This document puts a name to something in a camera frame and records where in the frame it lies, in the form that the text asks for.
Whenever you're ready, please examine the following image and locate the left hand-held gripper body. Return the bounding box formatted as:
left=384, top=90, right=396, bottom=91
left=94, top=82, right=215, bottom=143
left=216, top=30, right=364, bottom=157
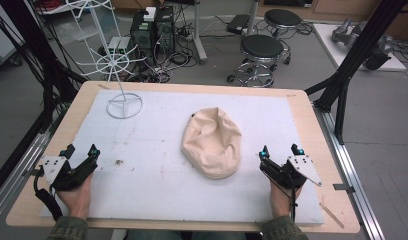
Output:
left=41, top=155, right=100, bottom=192

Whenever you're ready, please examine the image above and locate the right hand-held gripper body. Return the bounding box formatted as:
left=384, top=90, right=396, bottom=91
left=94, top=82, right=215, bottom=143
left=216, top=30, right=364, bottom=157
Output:
left=259, top=154, right=323, bottom=190

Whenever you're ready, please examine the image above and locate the beige cloth hat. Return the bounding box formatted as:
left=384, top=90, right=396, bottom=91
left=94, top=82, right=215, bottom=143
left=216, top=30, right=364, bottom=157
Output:
left=180, top=106, right=243, bottom=180

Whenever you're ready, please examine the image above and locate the person's left hand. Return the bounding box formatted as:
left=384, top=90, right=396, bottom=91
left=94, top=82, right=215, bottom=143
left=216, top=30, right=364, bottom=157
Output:
left=56, top=173, right=95, bottom=221

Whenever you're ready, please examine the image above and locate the person's right hand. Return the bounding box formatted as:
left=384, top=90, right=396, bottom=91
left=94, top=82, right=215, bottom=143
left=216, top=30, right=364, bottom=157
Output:
left=269, top=179, right=303, bottom=220

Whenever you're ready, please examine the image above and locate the grey metal clamp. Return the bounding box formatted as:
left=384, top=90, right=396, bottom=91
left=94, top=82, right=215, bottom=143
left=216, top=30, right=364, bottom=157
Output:
left=332, top=182, right=356, bottom=195

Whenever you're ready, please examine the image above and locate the thin wooden stick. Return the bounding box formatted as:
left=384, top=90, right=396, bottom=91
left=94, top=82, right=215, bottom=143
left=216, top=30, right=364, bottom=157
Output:
left=319, top=202, right=346, bottom=230

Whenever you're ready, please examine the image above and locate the white foam mat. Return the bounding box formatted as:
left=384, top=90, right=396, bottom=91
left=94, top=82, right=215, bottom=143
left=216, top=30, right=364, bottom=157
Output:
left=39, top=88, right=326, bottom=226

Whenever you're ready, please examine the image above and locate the large black round stool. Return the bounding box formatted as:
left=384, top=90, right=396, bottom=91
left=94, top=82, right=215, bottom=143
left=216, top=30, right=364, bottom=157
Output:
left=226, top=33, right=292, bottom=89

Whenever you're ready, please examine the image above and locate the white floor platform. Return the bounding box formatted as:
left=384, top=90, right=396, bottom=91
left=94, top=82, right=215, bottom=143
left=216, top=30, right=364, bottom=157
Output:
left=312, top=22, right=408, bottom=73

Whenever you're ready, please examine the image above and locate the white box device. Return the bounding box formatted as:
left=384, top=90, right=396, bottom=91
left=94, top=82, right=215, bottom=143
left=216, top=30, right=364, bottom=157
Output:
left=106, top=35, right=133, bottom=56

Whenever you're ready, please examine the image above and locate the black computer tower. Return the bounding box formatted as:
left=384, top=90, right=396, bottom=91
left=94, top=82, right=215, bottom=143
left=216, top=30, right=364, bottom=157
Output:
left=154, top=5, right=177, bottom=56
left=129, top=11, right=157, bottom=66

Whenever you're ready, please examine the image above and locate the flat black box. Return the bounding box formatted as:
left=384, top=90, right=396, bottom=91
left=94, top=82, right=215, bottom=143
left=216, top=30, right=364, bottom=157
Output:
left=225, top=13, right=252, bottom=35

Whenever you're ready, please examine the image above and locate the grey metal table leg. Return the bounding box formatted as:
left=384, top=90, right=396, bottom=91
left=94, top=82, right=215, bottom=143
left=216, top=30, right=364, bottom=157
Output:
left=191, top=0, right=208, bottom=65

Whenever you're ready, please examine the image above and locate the small black round stool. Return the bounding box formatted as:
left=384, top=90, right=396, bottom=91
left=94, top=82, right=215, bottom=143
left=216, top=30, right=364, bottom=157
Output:
left=263, top=8, right=303, bottom=38

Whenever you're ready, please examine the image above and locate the small white device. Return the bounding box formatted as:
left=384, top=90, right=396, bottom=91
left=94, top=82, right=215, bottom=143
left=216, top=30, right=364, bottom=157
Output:
left=143, top=6, right=157, bottom=23

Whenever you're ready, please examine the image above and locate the black wrist strap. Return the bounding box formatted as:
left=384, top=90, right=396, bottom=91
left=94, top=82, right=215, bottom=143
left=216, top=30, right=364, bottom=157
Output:
left=33, top=166, right=64, bottom=222

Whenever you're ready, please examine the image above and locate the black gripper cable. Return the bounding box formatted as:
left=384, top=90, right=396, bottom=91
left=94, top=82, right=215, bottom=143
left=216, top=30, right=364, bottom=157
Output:
left=289, top=179, right=299, bottom=223

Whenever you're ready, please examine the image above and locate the aluminium rail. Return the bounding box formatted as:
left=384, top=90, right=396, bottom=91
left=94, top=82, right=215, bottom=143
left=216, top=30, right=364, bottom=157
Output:
left=0, top=109, right=65, bottom=224
left=312, top=105, right=387, bottom=240

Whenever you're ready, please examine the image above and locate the white wire hat rack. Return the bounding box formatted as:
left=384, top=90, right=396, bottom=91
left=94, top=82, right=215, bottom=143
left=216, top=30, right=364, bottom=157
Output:
left=65, top=0, right=147, bottom=120

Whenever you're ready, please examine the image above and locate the black metal frame stand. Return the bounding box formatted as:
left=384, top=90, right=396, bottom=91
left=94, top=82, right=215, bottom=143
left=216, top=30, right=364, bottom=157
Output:
left=0, top=0, right=90, bottom=134
left=304, top=0, right=408, bottom=145

